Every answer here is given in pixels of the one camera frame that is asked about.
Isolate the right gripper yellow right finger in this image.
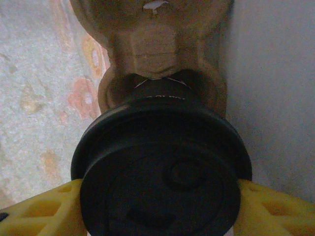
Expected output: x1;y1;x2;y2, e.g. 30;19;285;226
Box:
232;179;315;236

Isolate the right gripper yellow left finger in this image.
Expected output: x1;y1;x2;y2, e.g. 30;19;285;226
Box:
0;178;87;236

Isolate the black plastic cup lid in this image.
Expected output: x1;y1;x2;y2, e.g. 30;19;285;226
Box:
70;97;253;236

